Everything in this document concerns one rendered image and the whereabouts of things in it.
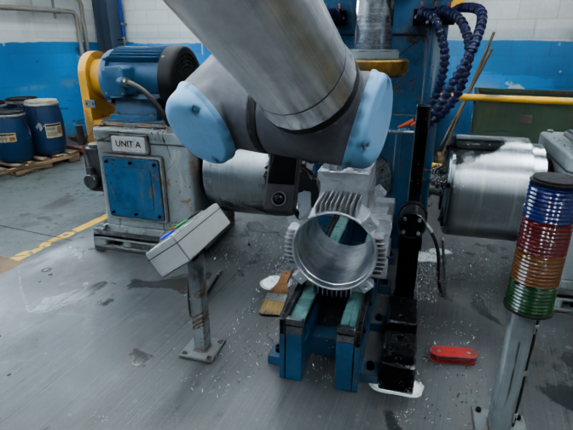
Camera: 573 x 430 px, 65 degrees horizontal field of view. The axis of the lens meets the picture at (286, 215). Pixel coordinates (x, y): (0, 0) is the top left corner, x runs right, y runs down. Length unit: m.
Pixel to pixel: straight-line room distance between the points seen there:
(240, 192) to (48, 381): 0.59
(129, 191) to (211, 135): 0.85
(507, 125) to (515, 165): 4.10
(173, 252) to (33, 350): 0.42
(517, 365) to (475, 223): 0.45
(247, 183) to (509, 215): 0.62
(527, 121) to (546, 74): 1.16
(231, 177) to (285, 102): 0.83
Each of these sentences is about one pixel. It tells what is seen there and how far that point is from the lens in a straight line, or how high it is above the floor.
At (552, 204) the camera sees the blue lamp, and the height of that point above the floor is 1.19.
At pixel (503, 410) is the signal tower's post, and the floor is 0.86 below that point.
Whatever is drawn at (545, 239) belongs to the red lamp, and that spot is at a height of 1.15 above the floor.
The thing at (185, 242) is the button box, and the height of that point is 1.07.
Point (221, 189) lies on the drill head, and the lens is 1.19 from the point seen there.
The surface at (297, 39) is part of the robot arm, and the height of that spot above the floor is 1.38.
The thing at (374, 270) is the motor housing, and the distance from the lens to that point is 0.84.
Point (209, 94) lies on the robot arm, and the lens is 0.47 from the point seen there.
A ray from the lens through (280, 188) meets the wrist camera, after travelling 0.65.
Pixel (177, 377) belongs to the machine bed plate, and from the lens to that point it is 0.90.
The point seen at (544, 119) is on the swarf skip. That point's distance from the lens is 5.23.
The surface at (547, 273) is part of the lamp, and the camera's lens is 0.67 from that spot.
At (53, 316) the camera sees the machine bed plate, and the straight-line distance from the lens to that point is 1.16.
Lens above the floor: 1.38
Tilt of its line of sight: 21 degrees down
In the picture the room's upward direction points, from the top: straight up
